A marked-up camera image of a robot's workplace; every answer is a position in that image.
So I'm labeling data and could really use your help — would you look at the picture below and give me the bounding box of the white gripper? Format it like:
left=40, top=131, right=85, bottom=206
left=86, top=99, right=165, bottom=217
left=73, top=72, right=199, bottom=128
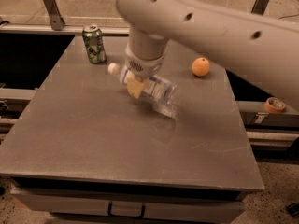
left=125, top=45, right=164, bottom=99

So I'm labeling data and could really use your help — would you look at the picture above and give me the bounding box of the clear blue-label plastic bottle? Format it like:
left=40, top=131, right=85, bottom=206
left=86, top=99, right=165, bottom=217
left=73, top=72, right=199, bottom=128
left=108, top=63, right=177, bottom=105

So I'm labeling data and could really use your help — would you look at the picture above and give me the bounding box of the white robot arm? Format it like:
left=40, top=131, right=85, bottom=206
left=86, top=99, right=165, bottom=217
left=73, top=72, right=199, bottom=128
left=115, top=0, right=299, bottom=110

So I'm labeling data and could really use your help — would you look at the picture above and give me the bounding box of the green soda can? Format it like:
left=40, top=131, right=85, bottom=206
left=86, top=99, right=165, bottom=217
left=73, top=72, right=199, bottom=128
left=82, top=24, right=107, bottom=64

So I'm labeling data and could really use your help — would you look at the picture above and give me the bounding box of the orange fruit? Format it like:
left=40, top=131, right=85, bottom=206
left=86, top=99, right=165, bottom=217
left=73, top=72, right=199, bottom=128
left=192, top=58, right=210, bottom=77

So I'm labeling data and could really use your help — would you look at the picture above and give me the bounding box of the orange tape roll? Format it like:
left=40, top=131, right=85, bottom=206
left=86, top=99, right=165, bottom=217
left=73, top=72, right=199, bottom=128
left=264, top=97, right=286, bottom=113

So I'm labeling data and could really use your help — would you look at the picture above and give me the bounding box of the metal railing bar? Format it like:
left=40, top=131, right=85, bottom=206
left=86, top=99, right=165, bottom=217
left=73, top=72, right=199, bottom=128
left=0, top=23, right=129, bottom=36

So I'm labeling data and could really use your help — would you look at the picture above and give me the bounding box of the left metal bracket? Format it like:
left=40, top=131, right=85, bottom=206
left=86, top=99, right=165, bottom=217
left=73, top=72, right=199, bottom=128
left=43, top=0, right=65, bottom=31

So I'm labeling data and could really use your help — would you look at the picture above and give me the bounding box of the metal bracket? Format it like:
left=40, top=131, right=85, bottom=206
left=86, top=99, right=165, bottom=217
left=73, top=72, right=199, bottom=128
left=43, top=0, right=65, bottom=31
left=251, top=0, right=270, bottom=15

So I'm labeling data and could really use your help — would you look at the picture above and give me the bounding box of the grey cabinet drawer with handle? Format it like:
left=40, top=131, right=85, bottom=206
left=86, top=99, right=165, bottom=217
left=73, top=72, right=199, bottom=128
left=11, top=187, right=245, bottom=224

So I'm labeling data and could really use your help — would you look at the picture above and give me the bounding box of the right metal bracket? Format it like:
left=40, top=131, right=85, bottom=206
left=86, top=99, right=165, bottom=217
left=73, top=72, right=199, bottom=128
left=251, top=0, right=270, bottom=15

